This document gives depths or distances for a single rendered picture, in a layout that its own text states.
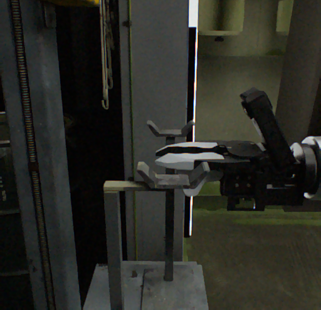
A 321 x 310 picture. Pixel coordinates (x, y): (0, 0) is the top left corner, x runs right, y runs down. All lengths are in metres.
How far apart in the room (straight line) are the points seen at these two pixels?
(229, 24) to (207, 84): 0.51
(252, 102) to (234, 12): 2.06
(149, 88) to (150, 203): 0.34
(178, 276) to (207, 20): 2.01
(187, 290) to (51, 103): 0.43
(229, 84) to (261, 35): 0.46
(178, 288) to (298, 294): 1.29
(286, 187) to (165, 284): 0.32
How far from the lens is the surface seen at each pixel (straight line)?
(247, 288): 1.90
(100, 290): 0.71
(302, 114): 1.51
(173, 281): 0.71
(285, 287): 1.96
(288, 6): 2.62
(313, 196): 0.51
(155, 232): 1.09
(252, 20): 2.88
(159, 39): 0.92
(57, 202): 0.50
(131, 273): 0.74
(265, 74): 2.85
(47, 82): 0.45
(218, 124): 2.61
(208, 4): 2.49
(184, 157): 0.45
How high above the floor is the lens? 1.25
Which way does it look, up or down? 18 degrees down
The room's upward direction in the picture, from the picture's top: straight up
